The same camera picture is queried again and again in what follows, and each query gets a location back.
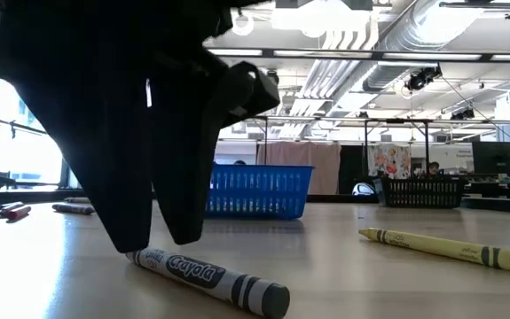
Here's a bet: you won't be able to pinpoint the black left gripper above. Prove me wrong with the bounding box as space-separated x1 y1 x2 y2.
1 21 238 253

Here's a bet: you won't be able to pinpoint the gray Crayola crayon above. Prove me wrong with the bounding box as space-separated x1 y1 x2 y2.
125 247 291 319

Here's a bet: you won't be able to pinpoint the yellow crayon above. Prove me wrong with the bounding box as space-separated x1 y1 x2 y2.
358 227 510 274

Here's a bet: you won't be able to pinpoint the blue plastic basket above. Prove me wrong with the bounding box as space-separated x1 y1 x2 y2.
205 163 316 221

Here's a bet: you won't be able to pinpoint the bright window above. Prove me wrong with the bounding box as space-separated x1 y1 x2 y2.
0 77 67 187

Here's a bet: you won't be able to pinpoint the pink curtain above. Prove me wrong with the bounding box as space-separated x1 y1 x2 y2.
256 140 342 195

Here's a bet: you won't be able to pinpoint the white ceiling pipes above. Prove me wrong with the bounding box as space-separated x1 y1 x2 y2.
276 15 381 139

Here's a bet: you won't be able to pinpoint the blue and white round object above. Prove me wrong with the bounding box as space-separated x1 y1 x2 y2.
351 182 377 197

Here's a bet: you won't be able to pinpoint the floral curtain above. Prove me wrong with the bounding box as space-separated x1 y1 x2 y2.
367 144 412 178

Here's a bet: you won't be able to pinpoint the black overhead light bar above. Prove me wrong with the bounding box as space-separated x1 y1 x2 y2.
205 47 510 63

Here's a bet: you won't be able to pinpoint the black plastic basket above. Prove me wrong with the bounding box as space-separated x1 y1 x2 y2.
381 175 467 209

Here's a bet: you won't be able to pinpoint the black ceiling spotlight cluster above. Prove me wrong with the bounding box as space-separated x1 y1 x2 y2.
404 65 443 92

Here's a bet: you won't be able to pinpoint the black ceiling spotlight row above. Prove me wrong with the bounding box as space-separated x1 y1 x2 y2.
449 107 476 121

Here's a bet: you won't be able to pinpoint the large black monitor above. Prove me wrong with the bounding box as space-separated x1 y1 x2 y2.
472 141 510 176

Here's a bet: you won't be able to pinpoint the black aluminium table frame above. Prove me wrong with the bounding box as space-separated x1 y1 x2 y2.
0 188 510 214

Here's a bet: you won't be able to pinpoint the black metal frame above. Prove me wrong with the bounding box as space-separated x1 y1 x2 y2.
240 114 270 167
362 117 431 177

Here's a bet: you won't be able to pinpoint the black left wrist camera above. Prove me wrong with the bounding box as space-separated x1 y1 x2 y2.
218 60 281 129

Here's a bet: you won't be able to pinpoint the white coiled cable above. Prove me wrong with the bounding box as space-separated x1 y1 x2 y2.
231 11 255 37

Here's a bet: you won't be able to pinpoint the silver ventilation duct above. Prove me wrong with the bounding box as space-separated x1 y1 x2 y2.
361 0 486 93

